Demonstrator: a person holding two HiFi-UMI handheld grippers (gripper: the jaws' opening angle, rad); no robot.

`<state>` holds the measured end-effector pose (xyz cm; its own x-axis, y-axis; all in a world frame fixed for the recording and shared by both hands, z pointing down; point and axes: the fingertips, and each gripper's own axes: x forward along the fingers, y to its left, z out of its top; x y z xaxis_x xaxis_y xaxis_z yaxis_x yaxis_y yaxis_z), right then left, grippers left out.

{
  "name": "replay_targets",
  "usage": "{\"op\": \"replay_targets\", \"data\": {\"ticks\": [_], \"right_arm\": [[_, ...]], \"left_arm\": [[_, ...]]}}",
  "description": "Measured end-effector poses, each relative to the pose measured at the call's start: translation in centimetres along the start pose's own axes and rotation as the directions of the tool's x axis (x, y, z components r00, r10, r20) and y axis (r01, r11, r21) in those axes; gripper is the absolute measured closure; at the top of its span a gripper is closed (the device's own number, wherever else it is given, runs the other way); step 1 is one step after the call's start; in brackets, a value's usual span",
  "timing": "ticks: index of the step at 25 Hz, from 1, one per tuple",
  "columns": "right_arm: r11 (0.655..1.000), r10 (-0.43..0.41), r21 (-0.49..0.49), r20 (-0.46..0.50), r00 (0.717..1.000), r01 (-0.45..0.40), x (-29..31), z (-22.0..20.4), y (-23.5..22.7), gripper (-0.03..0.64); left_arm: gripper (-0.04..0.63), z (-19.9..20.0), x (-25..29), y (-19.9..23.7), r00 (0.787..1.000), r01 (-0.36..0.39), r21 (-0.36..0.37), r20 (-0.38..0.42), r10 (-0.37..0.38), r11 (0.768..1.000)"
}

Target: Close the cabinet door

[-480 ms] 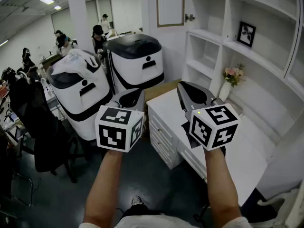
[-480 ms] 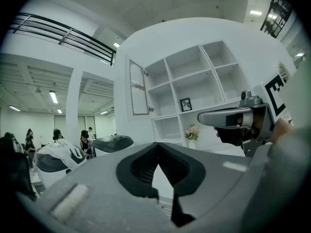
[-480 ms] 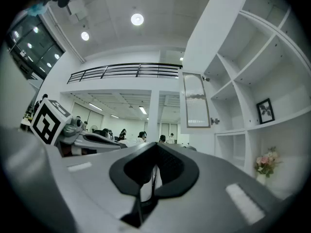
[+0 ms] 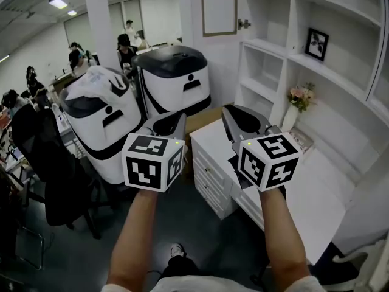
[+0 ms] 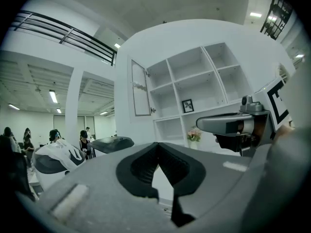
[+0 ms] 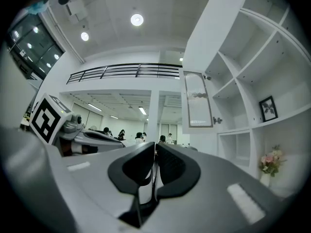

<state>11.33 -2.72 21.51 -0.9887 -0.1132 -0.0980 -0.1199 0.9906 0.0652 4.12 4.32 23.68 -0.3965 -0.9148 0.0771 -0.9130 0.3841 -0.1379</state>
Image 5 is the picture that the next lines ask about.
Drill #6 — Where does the black framed picture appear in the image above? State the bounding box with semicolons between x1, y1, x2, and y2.
182;99;195;114

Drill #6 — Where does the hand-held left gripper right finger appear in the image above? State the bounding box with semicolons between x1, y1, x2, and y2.
157;142;207;228

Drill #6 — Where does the white open shelf cabinet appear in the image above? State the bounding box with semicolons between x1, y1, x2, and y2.
114;19;296;156

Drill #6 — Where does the white glass cabinet door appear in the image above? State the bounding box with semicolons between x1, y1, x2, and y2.
127;55;156;124

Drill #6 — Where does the white and grey machine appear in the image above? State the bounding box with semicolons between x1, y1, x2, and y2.
31;139;86;191

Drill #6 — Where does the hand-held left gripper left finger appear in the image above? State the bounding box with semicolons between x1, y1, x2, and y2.
116;142;160;200

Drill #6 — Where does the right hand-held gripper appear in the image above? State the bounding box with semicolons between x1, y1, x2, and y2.
196;76;296;158

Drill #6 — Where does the black metal railing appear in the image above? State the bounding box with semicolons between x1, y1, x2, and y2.
9;10;118;67

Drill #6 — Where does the dark grey machine cover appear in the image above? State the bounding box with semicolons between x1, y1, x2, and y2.
87;136;135;155

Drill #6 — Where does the pink flower bouquet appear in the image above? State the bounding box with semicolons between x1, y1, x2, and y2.
186;127;203;142

